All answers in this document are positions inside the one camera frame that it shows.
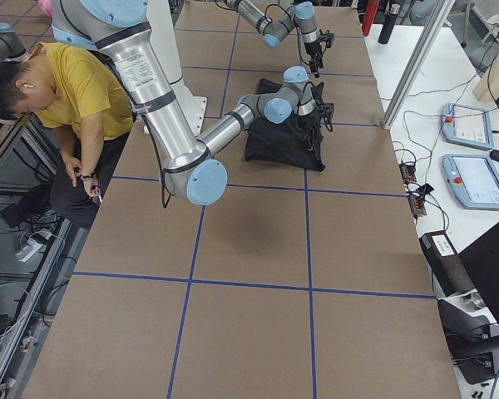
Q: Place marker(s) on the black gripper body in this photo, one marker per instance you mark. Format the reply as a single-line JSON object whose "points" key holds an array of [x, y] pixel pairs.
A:
{"points": [[313, 50], [305, 125]]}

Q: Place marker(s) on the black graphic t-shirt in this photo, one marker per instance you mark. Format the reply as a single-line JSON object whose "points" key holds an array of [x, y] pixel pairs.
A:
{"points": [[280, 143]]}

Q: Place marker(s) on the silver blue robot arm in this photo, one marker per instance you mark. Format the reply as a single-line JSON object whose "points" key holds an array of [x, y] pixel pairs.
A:
{"points": [[299, 17], [139, 40]]}

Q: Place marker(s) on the red cylinder bottle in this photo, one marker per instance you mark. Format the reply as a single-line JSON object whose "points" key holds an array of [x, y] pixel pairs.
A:
{"points": [[370, 13]]}

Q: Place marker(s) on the black cylinder bottle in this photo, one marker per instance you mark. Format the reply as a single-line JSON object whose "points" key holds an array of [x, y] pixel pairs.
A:
{"points": [[389, 23]]}

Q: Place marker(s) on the orange black connector strip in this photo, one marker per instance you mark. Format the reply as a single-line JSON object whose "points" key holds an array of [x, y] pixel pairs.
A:
{"points": [[416, 198]]}

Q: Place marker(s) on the far blue teach pendant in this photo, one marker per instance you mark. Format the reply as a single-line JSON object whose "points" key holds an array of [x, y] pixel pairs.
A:
{"points": [[467, 125]]}

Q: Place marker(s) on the blue teach pendant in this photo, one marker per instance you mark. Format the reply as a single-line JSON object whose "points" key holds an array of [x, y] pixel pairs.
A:
{"points": [[473, 179], [467, 125]]}

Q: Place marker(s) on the near blue teach pendant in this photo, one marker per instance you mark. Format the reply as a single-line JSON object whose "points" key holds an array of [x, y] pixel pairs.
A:
{"points": [[473, 179]]}

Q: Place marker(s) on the black brown box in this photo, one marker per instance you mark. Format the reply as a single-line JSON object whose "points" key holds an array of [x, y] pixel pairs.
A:
{"points": [[445, 263]]}

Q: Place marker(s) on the black monitor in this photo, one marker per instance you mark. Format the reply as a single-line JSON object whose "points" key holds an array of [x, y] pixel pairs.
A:
{"points": [[481, 262]]}

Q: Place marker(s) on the person in yellow shirt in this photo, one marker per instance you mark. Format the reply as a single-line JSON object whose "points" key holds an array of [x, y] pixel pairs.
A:
{"points": [[74, 95]]}

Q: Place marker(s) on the white power strip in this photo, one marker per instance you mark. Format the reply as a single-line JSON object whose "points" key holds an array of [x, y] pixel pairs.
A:
{"points": [[29, 250]]}

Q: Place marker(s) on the aluminium frame post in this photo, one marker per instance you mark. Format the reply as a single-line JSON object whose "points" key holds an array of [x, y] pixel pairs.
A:
{"points": [[418, 57]]}

